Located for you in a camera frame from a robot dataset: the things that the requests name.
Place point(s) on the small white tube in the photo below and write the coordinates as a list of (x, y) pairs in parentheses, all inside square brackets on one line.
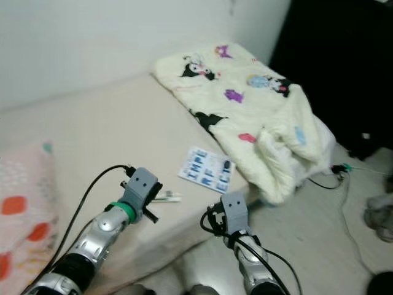
[(171, 196)]

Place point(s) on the pink pillow with orange spots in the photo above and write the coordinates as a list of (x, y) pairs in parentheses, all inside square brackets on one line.
[(24, 227)]

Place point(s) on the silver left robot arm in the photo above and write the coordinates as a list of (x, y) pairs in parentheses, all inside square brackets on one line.
[(104, 236)]

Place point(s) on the grey right robot leg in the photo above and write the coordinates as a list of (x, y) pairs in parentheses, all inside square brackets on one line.
[(201, 276)]

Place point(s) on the cream bed mattress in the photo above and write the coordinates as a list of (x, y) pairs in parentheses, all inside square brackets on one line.
[(98, 135)]

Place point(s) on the cream cartoon print blanket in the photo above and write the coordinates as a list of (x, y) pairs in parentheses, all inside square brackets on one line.
[(239, 117)]

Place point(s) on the green tipped plug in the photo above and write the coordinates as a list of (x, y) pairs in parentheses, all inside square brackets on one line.
[(341, 168)]

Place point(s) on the black floor fan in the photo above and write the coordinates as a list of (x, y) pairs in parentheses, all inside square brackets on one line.
[(383, 284)]

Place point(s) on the black wardrobe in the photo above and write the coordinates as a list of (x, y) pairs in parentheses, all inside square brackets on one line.
[(338, 61)]

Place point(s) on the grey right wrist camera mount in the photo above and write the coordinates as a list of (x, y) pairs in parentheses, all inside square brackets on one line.
[(234, 212)]

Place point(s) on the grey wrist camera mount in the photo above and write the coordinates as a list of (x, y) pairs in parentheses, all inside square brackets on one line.
[(142, 187), (234, 212)]

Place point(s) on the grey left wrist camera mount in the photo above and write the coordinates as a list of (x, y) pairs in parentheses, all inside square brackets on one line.
[(142, 187)]

